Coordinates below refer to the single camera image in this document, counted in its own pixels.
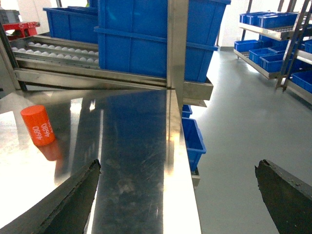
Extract red metal cart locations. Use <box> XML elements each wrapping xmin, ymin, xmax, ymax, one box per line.
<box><xmin>2</xmin><ymin>21</ymin><xmax>40</xmax><ymax>41</ymax></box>

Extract steel shelf rack with bins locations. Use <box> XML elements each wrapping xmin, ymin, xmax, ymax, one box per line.
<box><xmin>234</xmin><ymin>0</ymin><xmax>312</xmax><ymax>103</ymax></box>

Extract steel roller conveyor rack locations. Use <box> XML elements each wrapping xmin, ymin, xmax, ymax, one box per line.
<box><xmin>1</xmin><ymin>35</ymin><xmax>214</xmax><ymax>105</ymax></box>

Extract steel upright post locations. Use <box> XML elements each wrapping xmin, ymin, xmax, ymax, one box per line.
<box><xmin>167</xmin><ymin>0</ymin><xmax>189</xmax><ymax>111</ymax></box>

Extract blue crate rear left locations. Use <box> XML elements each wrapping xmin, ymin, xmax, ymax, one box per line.
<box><xmin>43</xmin><ymin>6</ymin><xmax>98</xmax><ymax>44</ymax></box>

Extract large blue crate front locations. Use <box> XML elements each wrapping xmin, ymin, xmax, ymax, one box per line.
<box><xmin>94</xmin><ymin>0</ymin><xmax>230</xmax><ymax>82</ymax></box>

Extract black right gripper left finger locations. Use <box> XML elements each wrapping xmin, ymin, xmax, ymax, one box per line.
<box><xmin>0</xmin><ymin>159</ymin><xmax>101</xmax><ymax>234</ymax></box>

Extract blue bin under table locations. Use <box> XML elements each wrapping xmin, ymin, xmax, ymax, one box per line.
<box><xmin>181</xmin><ymin>117</ymin><xmax>206</xmax><ymax>172</ymax></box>

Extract orange cylindrical capacitor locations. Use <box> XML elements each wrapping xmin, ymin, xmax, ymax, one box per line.
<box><xmin>20</xmin><ymin>105</ymin><xmax>56</xmax><ymax>146</ymax></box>

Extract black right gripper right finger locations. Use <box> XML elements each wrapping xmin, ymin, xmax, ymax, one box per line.
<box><xmin>255</xmin><ymin>159</ymin><xmax>312</xmax><ymax>234</ymax></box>

